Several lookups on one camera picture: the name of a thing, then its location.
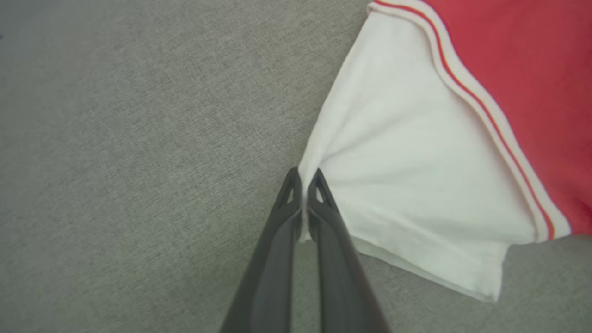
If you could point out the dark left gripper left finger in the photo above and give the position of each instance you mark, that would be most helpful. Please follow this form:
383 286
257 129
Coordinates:
273 259

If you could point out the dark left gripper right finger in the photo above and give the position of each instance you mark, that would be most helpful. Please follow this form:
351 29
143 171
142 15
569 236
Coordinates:
337 277

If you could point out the red and white jersey garment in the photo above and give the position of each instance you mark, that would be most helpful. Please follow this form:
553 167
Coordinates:
416 162

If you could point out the grey fabric sofa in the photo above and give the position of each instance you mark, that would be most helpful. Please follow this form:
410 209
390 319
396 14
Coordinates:
138 162

